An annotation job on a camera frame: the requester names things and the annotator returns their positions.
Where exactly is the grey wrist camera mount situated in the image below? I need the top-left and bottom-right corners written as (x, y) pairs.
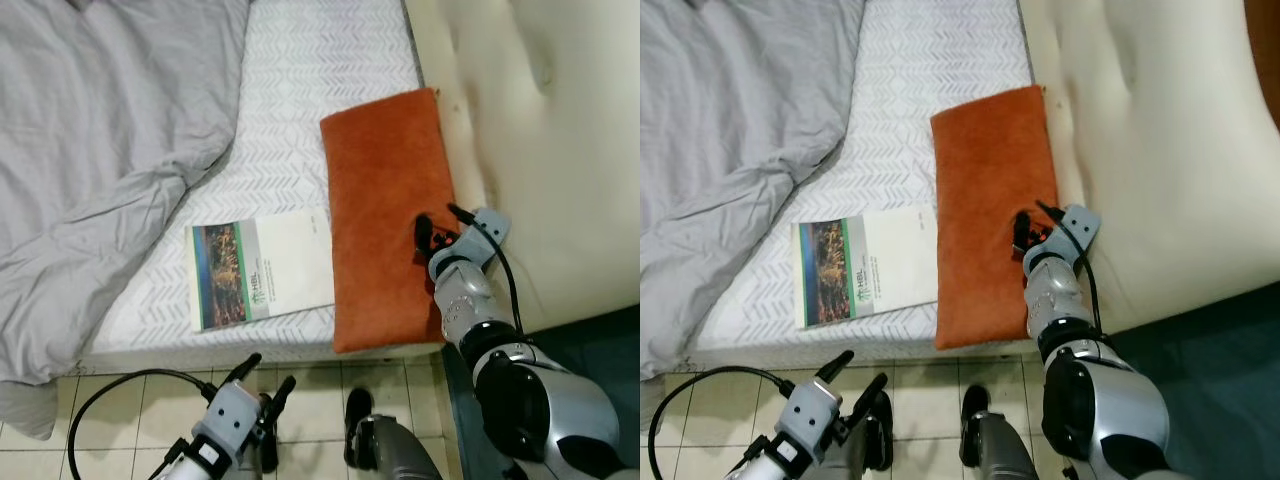
top-left (192, 380), bottom-right (263, 466)
top-left (1056, 205), bottom-right (1102, 261)
top-left (462, 208), bottom-right (512, 264)
top-left (775, 380), bottom-right (847, 464)

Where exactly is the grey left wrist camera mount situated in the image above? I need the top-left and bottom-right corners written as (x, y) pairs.
top-left (192, 380), bottom-right (263, 466)
top-left (775, 380), bottom-right (847, 464)

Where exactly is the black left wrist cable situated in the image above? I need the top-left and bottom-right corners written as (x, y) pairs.
top-left (647, 365), bottom-right (797, 480)
top-left (67, 367), bottom-right (217, 480)

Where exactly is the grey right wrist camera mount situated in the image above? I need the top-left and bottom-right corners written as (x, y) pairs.
top-left (1056, 205), bottom-right (1102, 261)
top-left (462, 208), bottom-right (512, 264)

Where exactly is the cream padded headboard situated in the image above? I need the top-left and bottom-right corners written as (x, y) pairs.
top-left (404, 0), bottom-right (641, 337)
top-left (1018, 0), bottom-right (1280, 337)

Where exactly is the orange rectangular pillow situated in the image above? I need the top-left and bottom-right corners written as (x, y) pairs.
top-left (929, 84), bottom-right (1063, 352)
top-left (319, 87), bottom-right (460, 355)

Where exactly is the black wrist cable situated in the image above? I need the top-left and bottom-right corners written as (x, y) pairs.
top-left (647, 365), bottom-right (797, 480)
top-left (447, 203), bottom-right (524, 337)
top-left (67, 367), bottom-right (217, 480)
top-left (1035, 200), bottom-right (1103, 336)

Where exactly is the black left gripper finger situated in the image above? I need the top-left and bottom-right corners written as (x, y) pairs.
top-left (851, 373), bottom-right (889, 419)
top-left (222, 352), bottom-right (263, 387)
top-left (265, 376), bottom-right (298, 421)
top-left (816, 350), bottom-right (856, 385)

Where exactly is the white brochure with photo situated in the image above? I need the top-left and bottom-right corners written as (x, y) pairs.
top-left (791, 205), bottom-right (942, 330)
top-left (186, 208), bottom-right (337, 334)

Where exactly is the grey robot right leg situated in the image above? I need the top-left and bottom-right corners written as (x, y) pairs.
top-left (345, 388), bottom-right (444, 480)
top-left (959, 385), bottom-right (1042, 480)

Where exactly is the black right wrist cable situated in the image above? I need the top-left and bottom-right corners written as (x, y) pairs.
top-left (1035, 200), bottom-right (1103, 336)
top-left (447, 203), bottom-right (524, 337)

